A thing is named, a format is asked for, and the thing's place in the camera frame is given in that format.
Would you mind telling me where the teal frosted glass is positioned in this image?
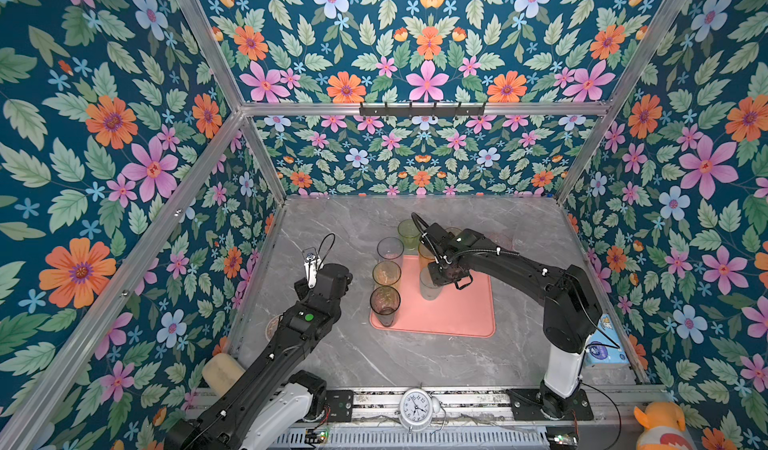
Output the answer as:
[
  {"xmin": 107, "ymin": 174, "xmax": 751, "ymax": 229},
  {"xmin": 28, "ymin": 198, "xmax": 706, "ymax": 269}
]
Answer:
[{"xmin": 419, "ymin": 267, "xmax": 443, "ymax": 301}]

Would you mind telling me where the short green glass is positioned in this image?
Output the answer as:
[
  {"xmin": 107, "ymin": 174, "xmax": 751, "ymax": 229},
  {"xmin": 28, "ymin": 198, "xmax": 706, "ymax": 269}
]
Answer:
[{"xmin": 397, "ymin": 219, "xmax": 421, "ymax": 253}]

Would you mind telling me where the white alarm clock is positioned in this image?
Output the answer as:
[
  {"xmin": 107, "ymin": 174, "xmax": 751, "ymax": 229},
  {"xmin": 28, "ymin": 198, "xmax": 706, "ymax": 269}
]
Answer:
[{"xmin": 398, "ymin": 388, "xmax": 439, "ymax": 432}]

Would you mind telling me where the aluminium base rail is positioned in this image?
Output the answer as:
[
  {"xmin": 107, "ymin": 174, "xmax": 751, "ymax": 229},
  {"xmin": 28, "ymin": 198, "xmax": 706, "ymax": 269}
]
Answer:
[{"xmin": 167, "ymin": 383, "xmax": 670, "ymax": 449}]

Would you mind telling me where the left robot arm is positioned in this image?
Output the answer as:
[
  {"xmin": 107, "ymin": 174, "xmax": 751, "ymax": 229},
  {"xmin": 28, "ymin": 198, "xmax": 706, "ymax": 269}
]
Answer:
[{"xmin": 164, "ymin": 264, "xmax": 353, "ymax": 449}]

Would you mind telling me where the pink plastic tray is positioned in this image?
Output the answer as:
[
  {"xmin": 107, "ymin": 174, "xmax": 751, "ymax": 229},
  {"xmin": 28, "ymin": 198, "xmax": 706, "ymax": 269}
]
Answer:
[{"xmin": 369, "ymin": 255, "xmax": 496, "ymax": 338}]

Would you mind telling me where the clear blue tall glass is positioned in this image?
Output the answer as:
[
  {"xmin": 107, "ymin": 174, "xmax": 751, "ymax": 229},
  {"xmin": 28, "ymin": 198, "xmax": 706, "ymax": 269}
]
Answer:
[{"xmin": 376, "ymin": 237, "xmax": 405, "ymax": 266}]

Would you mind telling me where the blue tissue pack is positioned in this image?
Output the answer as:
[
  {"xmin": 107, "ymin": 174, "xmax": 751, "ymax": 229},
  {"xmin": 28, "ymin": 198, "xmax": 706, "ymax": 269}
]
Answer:
[{"xmin": 585, "ymin": 324, "xmax": 629, "ymax": 368}]

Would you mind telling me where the orange plush toy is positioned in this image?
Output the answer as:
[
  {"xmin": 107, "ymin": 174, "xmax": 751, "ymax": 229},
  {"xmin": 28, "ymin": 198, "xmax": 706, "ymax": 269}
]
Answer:
[{"xmin": 633, "ymin": 402, "xmax": 695, "ymax": 450}]

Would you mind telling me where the tall grey smoky glass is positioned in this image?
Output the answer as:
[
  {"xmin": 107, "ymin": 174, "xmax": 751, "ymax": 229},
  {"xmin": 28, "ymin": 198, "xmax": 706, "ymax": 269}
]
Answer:
[{"xmin": 369, "ymin": 286, "xmax": 401, "ymax": 328}]

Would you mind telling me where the tall green glass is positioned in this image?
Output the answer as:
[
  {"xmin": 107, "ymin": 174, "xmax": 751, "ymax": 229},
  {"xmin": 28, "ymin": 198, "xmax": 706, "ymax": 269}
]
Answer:
[{"xmin": 372, "ymin": 261, "xmax": 402, "ymax": 289}]

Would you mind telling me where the black hook rail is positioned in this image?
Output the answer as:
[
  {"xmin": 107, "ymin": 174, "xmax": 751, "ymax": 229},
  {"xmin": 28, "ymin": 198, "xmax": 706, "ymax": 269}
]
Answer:
[{"xmin": 358, "ymin": 102, "xmax": 486, "ymax": 119}]

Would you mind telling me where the tall yellow glass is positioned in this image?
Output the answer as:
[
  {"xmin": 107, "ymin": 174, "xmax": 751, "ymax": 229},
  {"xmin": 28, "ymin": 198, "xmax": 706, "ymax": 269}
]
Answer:
[{"xmin": 418, "ymin": 243, "xmax": 434, "ymax": 270}]

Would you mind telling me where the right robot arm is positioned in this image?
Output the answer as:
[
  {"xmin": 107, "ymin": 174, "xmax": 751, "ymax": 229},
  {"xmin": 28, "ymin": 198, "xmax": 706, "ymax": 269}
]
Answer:
[{"xmin": 411, "ymin": 213, "xmax": 603, "ymax": 420}]

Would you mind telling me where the beige sponge block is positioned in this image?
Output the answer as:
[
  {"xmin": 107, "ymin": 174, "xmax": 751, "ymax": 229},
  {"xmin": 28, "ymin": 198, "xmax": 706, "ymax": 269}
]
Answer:
[{"xmin": 202, "ymin": 353, "xmax": 245, "ymax": 397}]

